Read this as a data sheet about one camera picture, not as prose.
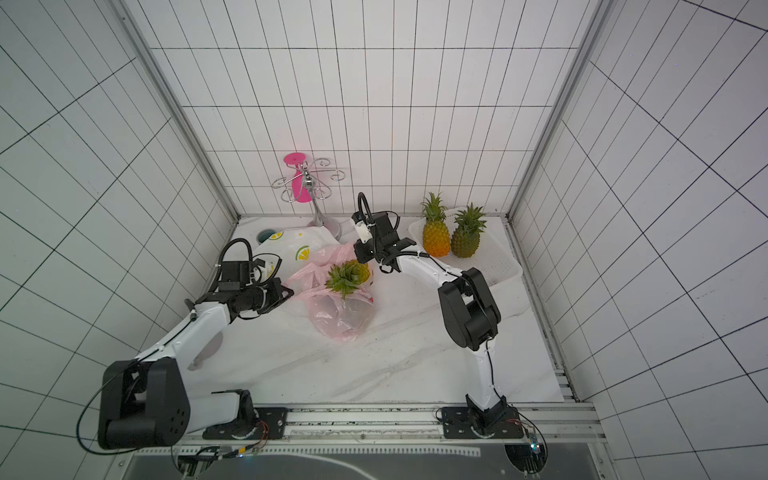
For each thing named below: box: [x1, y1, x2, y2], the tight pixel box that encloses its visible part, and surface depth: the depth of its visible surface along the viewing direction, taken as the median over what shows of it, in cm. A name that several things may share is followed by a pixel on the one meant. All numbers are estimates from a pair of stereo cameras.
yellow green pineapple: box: [451, 202, 487, 258], surface depth 97 cm
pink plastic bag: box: [285, 242, 375, 342], surface depth 87 cm
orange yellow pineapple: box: [421, 192, 451, 258], surface depth 102 cm
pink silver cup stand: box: [271, 152, 346, 241], surface depth 100 cm
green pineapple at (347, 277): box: [324, 259, 371, 299], surface depth 83 cm
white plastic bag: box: [253, 226, 340, 287], surface depth 103 cm
